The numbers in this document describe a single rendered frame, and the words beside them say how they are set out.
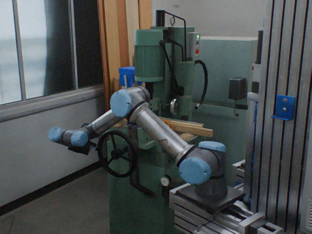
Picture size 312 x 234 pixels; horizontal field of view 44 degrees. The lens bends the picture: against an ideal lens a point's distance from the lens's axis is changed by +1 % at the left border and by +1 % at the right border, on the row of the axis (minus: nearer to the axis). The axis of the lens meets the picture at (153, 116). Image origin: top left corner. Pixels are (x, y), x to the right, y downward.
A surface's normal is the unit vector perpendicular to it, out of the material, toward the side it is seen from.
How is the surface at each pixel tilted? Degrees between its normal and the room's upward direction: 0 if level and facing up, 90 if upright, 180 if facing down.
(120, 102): 86
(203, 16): 90
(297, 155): 90
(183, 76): 90
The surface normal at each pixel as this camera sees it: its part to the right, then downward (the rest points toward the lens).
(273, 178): -0.74, 0.17
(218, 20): -0.54, 0.22
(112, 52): 0.83, 0.08
